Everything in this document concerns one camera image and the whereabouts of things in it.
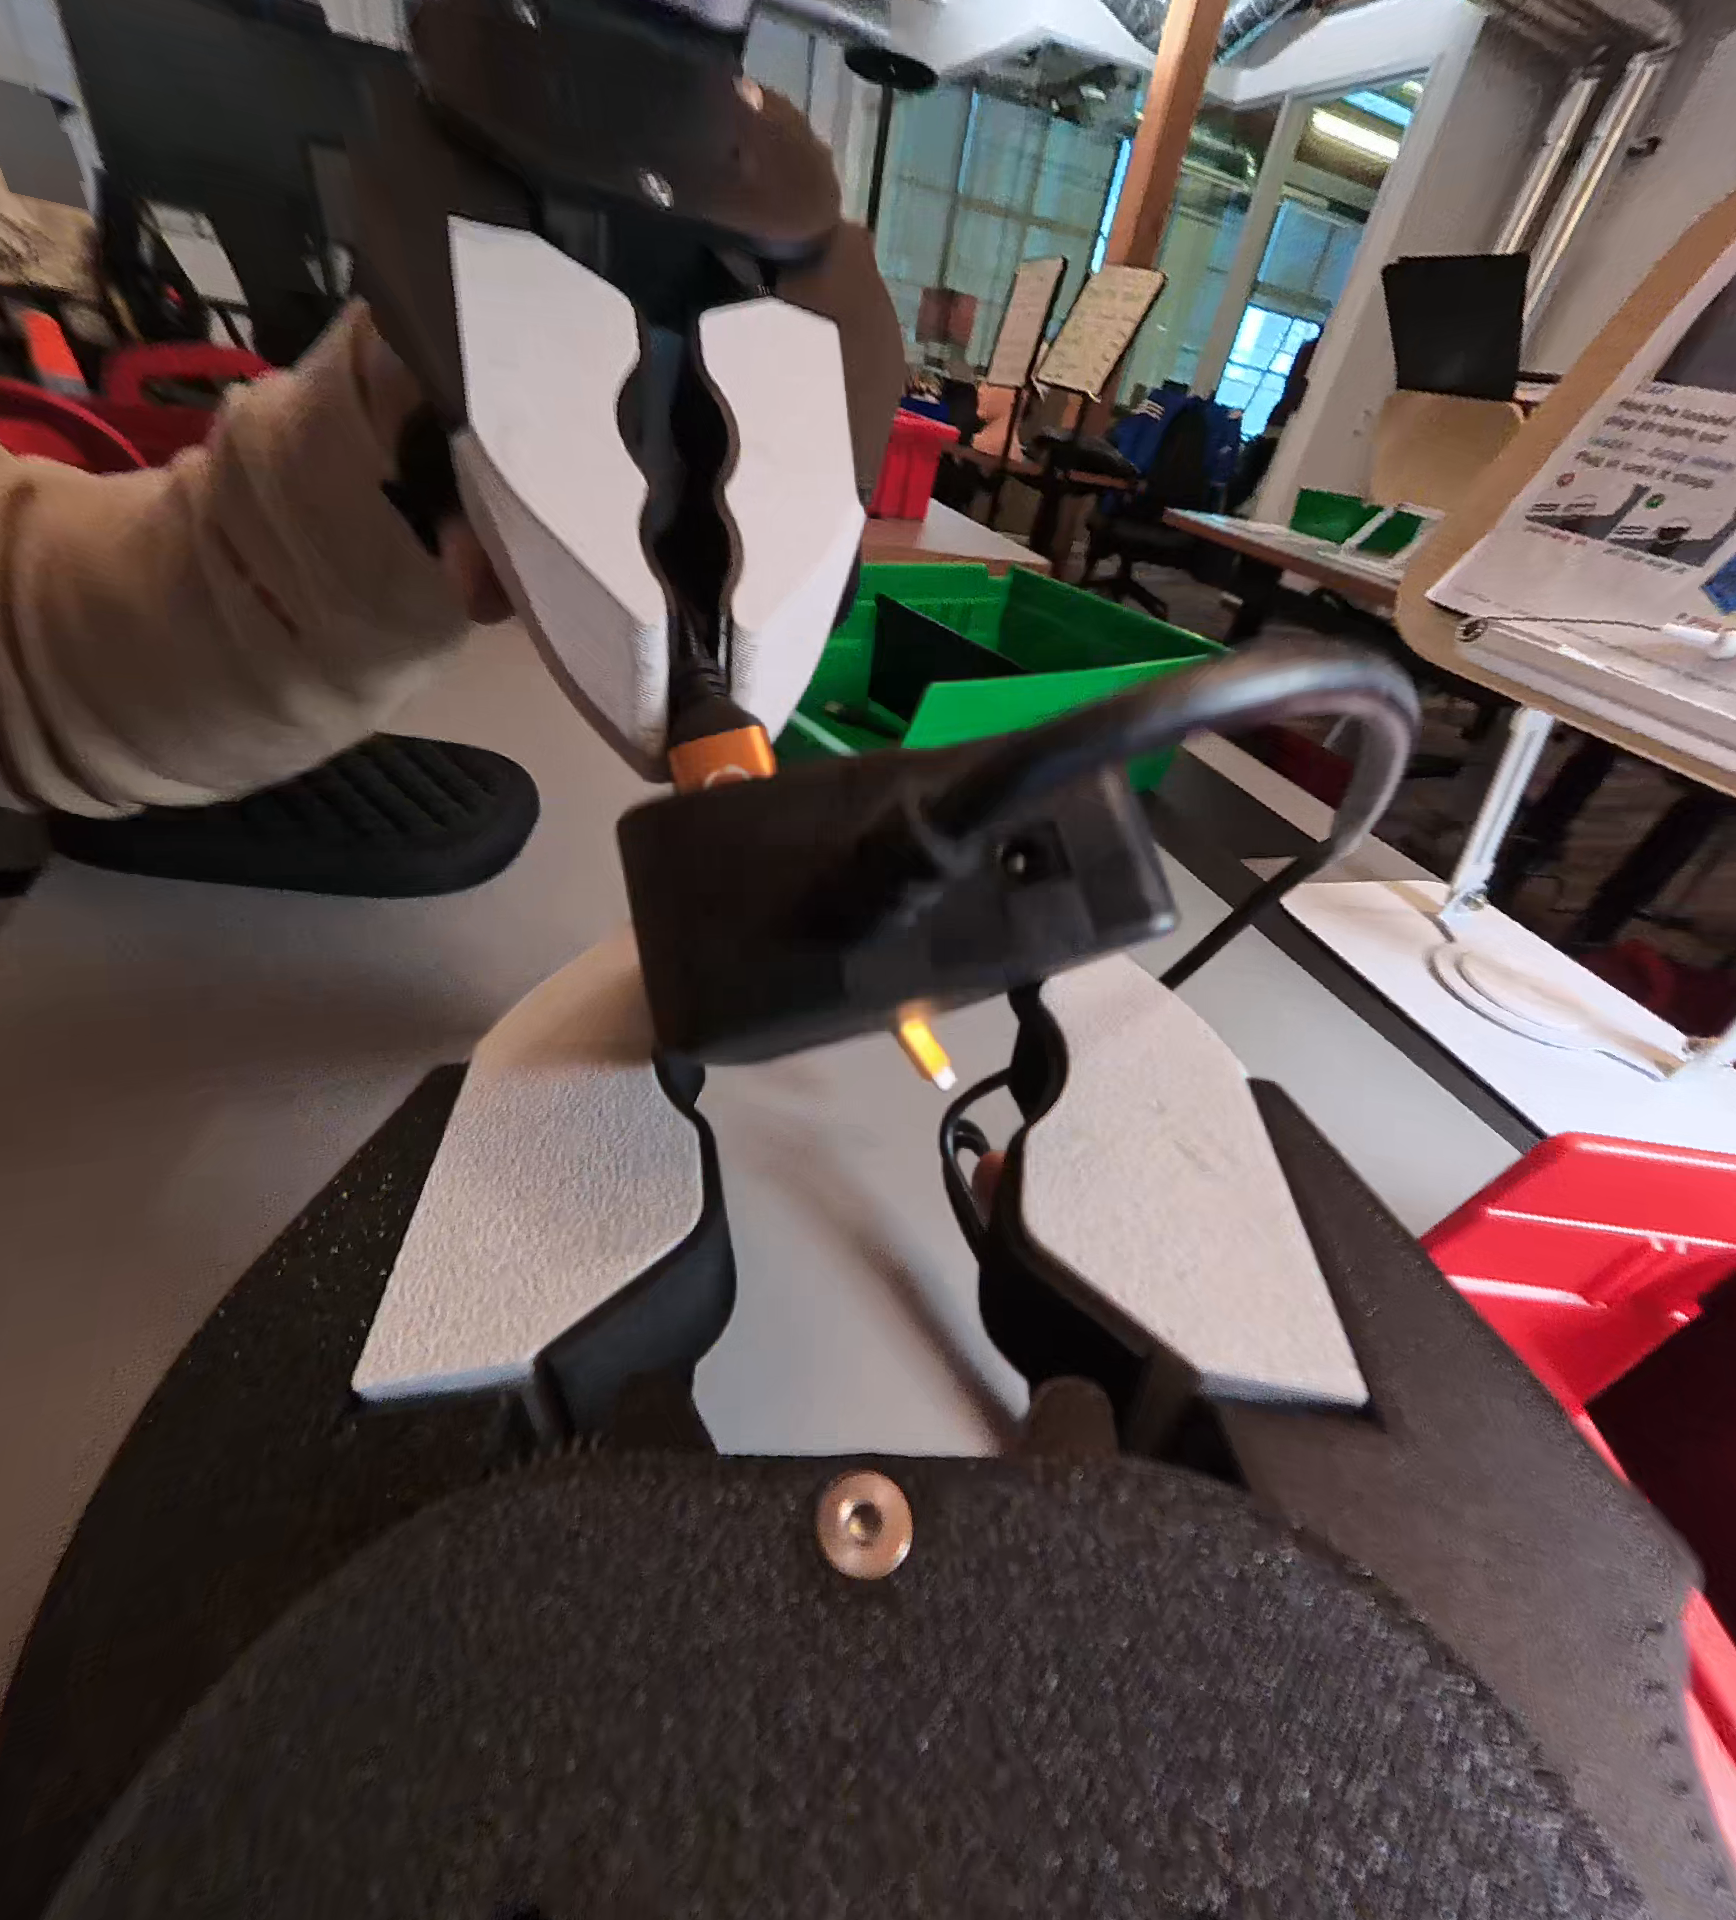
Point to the person's left forearm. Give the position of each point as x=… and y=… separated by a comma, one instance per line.
x=133, y=601

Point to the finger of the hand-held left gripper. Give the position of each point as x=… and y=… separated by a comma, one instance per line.
x=800, y=494
x=547, y=480

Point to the framed black-white marker sign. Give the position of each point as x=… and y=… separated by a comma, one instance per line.
x=1452, y=323

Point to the black bumpy wrist rest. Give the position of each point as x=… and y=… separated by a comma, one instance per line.
x=342, y=824

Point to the wooden instruction clipboard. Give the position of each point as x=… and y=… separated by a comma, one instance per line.
x=1498, y=494

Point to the red plastic bin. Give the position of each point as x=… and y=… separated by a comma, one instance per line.
x=1558, y=1244

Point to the wooden notice board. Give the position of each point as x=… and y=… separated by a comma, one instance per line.
x=1100, y=332
x=1027, y=323

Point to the green plastic bin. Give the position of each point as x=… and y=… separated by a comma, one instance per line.
x=1078, y=675
x=1356, y=518

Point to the person's left hand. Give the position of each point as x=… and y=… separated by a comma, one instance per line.
x=487, y=584

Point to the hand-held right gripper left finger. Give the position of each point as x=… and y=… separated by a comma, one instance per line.
x=539, y=1200

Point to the black seven-port usb hub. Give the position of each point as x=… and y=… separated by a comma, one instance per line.
x=838, y=900

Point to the printed instruction sheet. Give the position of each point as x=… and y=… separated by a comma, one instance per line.
x=1633, y=510

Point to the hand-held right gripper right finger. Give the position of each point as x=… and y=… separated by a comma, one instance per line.
x=1182, y=1200

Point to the black floor lamp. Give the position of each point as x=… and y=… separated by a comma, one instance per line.
x=886, y=104

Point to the red bin yellow label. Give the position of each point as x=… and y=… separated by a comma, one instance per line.
x=911, y=465

